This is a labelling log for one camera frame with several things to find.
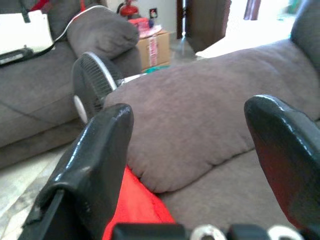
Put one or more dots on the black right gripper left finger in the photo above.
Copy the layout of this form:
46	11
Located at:
90	175

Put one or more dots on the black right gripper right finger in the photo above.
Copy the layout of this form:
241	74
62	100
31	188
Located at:
287	155

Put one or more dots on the red fabric pillow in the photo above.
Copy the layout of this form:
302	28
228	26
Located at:
135	205

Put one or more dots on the black white floor fan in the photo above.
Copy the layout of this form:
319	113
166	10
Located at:
93	82

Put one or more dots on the dark grey fabric sofa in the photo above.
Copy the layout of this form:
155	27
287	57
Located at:
37	87
200	112

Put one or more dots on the teal object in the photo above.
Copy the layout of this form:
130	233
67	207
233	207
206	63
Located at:
155	68

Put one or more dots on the brown cardboard box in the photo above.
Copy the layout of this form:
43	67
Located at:
160	50

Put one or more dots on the dark hanging cloth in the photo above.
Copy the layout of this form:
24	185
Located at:
251	8

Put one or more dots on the white paper bag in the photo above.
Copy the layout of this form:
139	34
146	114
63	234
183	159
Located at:
23	32

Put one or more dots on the pink packaged goods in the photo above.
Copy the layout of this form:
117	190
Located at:
143	26

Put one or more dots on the dark wooden door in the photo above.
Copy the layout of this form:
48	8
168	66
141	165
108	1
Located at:
205	20

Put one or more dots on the large red fire extinguisher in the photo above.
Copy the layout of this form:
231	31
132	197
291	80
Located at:
128	10

